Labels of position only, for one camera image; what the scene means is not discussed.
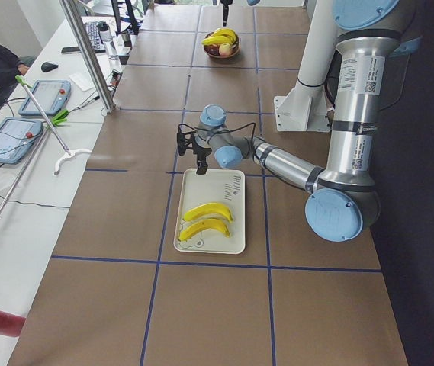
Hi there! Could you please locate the yellow banana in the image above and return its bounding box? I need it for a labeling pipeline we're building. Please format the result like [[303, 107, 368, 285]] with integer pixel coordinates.
[[183, 202, 233, 222], [178, 218, 231, 241], [201, 28, 238, 46]]

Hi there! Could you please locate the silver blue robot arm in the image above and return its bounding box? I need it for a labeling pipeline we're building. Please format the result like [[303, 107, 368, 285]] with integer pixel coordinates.
[[177, 1, 425, 242], [219, 0, 260, 27]]

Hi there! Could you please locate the brown wicker basket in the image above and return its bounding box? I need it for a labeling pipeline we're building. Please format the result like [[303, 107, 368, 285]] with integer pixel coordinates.
[[202, 35, 240, 59]]

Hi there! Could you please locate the white bear tray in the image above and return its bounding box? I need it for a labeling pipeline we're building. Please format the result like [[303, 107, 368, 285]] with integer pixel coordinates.
[[173, 169, 246, 255]]

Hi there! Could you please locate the red yellow apple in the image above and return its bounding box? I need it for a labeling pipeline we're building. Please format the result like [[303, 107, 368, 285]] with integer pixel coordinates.
[[218, 43, 233, 57]]

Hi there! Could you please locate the dark purple fruit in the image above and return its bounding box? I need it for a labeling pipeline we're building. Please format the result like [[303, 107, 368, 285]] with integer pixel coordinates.
[[204, 45, 220, 56]]

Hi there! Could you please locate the metal cup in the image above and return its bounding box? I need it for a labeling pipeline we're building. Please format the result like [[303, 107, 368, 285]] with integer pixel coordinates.
[[121, 31, 132, 47]]

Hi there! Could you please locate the clear water bottle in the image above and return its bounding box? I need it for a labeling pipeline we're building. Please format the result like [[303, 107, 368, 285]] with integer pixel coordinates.
[[97, 21, 119, 62]]

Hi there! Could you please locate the black keyboard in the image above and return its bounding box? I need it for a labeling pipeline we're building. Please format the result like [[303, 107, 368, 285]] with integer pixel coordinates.
[[84, 21, 105, 53]]

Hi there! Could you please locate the blue teach pendant far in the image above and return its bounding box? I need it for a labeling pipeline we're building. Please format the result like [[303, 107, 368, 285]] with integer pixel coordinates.
[[18, 80, 71, 117]]

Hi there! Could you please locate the blue teach pendant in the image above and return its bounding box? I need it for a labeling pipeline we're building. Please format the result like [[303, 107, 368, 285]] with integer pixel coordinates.
[[0, 117, 43, 164], [18, 80, 71, 117]]

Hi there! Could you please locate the black smartphone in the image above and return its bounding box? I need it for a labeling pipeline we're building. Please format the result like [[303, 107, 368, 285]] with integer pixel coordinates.
[[61, 47, 80, 54]]

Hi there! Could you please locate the black computer mouse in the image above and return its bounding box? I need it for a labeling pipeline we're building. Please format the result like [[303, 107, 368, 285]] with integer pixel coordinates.
[[40, 62, 59, 72]]

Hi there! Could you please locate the blue teach pendant near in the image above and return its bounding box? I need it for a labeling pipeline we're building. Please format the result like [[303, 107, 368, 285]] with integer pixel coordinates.
[[0, 117, 43, 164]]

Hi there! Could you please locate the long metal reacher grabber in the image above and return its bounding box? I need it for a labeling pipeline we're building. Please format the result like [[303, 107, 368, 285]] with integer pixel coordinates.
[[0, 132, 48, 215]]

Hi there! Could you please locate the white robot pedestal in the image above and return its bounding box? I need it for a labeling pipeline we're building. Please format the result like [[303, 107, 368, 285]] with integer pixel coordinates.
[[274, 0, 339, 133]]

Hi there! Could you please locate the green handled reacher grabber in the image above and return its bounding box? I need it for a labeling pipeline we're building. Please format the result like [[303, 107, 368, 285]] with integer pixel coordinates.
[[15, 75, 92, 175]]

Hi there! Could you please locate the aluminium frame post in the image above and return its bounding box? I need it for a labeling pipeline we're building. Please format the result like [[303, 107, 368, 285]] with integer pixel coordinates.
[[59, 0, 115, 114]]

